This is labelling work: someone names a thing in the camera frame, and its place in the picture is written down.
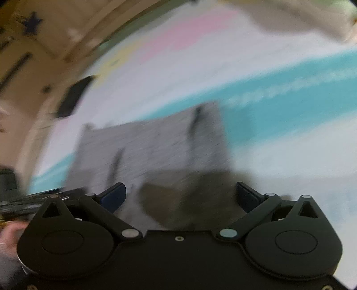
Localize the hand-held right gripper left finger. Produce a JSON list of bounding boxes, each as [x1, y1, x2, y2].
[[36, 182, 143, 241]]

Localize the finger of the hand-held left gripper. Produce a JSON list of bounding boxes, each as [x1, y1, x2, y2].
[[17, 188, 86, 215]]

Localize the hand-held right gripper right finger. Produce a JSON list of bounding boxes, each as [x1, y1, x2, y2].
[[217, 181, 326, 240]]

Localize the grey pants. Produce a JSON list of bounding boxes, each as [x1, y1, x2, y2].
[[64, 102, 233, 232]]

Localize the person's left hand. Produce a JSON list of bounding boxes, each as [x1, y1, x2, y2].
[[0, 222, 27, 268]]

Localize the black cloth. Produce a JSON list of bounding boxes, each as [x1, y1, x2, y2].
[[56, 75, 96, 118]]

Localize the beige blanket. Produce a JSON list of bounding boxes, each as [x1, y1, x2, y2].
[[220, 0, 357, 44]]

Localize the wooden bed frame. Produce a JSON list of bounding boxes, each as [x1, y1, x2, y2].
[[17, 0, 185, 179]]

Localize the dark star wall sticker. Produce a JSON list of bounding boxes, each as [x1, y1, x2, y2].
[[22, 12, 43, 36]]

